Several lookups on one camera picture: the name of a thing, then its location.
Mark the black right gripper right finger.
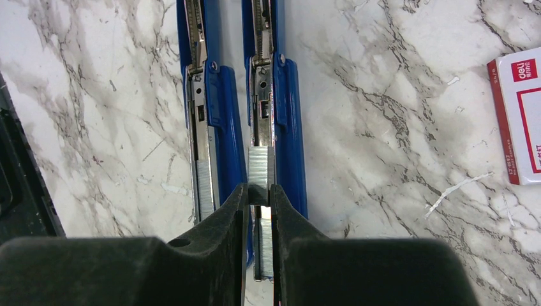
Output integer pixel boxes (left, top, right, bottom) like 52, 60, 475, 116
270, 185, 478, 305

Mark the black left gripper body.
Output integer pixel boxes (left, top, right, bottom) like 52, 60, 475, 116
1, 78, 66, 244

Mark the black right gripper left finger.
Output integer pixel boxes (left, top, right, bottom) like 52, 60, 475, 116
1, 184, 248, 305

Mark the grey staple strip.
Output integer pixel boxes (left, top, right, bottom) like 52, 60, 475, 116
196, 160, 215, 221
248, 146, 276, 207
254, 218, 274, 281

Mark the blue black stapler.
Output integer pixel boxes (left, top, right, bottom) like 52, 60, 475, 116
242, 0, 308, 267

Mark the red white staple box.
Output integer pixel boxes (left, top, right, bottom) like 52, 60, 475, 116
487, 47, 540, 186

